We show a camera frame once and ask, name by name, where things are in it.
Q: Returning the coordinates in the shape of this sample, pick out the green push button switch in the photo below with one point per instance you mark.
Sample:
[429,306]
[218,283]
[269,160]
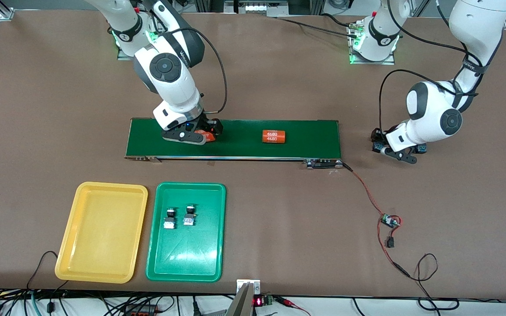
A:
[189,216]
[170,219]

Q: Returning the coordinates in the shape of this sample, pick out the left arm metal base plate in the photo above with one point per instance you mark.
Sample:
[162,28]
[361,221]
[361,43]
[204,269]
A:
[358,62]

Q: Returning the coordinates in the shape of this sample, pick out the small green circuit board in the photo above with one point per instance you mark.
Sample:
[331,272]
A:
[389,220]

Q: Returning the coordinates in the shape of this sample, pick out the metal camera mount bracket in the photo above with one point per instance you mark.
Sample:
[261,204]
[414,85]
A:
[246,298]

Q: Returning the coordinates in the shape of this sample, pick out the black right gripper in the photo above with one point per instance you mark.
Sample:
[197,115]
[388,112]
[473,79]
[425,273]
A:
[209,123]

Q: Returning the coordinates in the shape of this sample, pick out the red and black power strip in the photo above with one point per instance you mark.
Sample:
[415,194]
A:
[141,310]

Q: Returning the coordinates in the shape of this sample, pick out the small black connector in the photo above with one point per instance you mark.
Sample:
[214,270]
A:
[390,242]

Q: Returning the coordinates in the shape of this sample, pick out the red digit display module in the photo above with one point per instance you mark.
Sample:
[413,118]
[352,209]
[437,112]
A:
[259,301]

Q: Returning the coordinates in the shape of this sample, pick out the yellow plastic tray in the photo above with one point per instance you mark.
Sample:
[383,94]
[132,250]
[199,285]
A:
[101,232]

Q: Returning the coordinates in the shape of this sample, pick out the grey equipment box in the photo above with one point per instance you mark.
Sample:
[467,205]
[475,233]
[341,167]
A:
[257,8]

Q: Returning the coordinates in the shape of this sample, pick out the red clip lead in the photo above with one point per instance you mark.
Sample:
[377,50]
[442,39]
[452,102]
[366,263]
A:
[290,303]

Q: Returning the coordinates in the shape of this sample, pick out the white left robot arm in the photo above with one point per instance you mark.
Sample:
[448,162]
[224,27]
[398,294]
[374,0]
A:
[424,105]

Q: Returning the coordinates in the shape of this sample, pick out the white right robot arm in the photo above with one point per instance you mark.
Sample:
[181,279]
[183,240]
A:
[178,92]

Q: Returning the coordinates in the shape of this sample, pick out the green conveyor belt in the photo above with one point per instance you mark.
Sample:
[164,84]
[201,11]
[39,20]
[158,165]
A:
[244,149]

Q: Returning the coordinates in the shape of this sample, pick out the green plastic tray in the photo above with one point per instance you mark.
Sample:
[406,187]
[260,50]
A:
[196,254]

